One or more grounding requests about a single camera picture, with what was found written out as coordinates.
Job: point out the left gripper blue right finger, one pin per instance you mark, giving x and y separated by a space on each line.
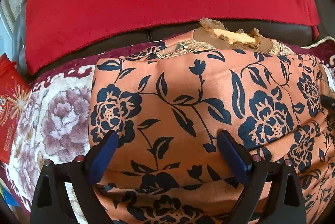
271 193

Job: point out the floral plush blanket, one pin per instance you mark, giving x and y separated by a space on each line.
52 121

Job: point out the red gift box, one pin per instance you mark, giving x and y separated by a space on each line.
14 93

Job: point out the orange floral garment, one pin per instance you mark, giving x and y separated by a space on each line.
209 108

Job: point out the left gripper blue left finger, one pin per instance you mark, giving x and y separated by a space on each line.
51 202

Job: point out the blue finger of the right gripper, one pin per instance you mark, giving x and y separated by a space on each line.
327 102

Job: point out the dark brown leather sofa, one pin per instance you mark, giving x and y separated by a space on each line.
293 34

